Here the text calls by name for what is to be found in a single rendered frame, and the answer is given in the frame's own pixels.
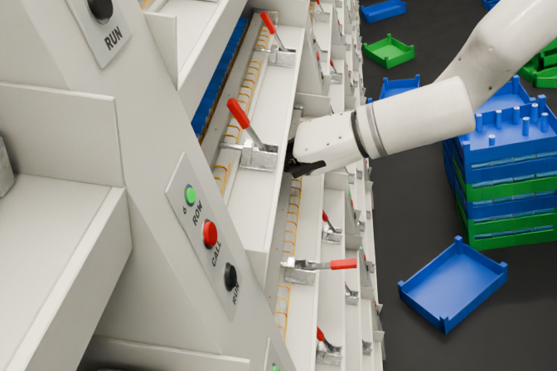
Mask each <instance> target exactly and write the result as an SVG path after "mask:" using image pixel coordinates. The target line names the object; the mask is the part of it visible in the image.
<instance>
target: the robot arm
mask: <svg viewBox="0 0 557 371"><path fill-rule="evenodd" d="M556 37H557V0H501V1H500V2H499V3H498V4H497V5H496V6H495V7H494V8H493V9H492V10H491V11H490V12H489V13H488V14H487V15H486V16H485V17H484V18H483V19H482V20H481V21H480V22H479V23H478V24H477V26H476V27H475V28H474V30H473V31H472V34H471V35H470V37H469V38H468V39H467V42H466V43H465V45H464V46H463V48H462V49H461V50H460V52H459V53H458V55H457V56H456V57H455V58H454V60H453V61H452V62H451V64H450V65H449V66H448V67H447V68H446V70H445V71H444V72H443V73H442V74H441V75H440V76H439V77H438V78H437V79H436V80H435V81H434V82H433V83H432V84H429V85H426V86H423V87H420V88H417V89H413V90H410V91H407V92H404V93H402V94H397V95H394V96H391V97H389V98H386V99H381V100H378V101H375V102H373V103H370V104H365V105H362V106H360V107H357V109H356V111H350V112H343V113H334V114H331V115H327V116H324V117H320V118H315V119H312V120H308V121H306V122H303V123H300V124H299V125H298V129H297V132H296V135H295V136H294V137H293V138H292V139H290V140H288V145H287V150H286V155H285V161H284V166H283V171H285V172H291V174H292V176H293V178H294V179H296V178H298V177H300V176H302V175H304V176H317V175H321V174H323V173H327V172H329V171H334V170H336V169H339V168H342V167H344V166H348V165H350V164H352V163H354V162H356V161H359V160H361V159H363V157H364V158H368V157H369V156H370V157H371V159H376V158H379V157H384V156H388V155H391V154H394V153H397V152H402V151H406V150H409V149H412V148H416V147H421V146H424V145H430V144H433V143H436V142H439V141H442V140H446V139H449V138H452V137H457V136H461V135H464V134H467V133H472V132H474V131H475V128H476V119H475V115H474V112H475V111H476V110H478V109H479V108H480V107H481V106H482V105H483V104H484V103H485V102H486V101H488V100H489V99H490V98H491V97H492V96H493V95H494V94H495V93H496V92H497V91H498V90H499V89H500V88H501V87H502V86H503V85H504V84H506V83H507V82H508V81H509V80H510V78H511V77H512V76H513V75H514V74H515V73H516V72H517V71H518V70H519V69H520V68H521V67H522V66H524V65H525V64H526V63H527V62H528V61H529V60H530V59H532V58H533V57H534V56H535V55H536V54H538V53H539V52H540V51H541V50H543V49H544V48H545V47H546V46H547V45H549V44H550V43H551V42H552V41H553V40H554V39H555V38H556ZM289 159H294V160H295V162H296V163H294V162H293V161H292V160H289Z"/></svg>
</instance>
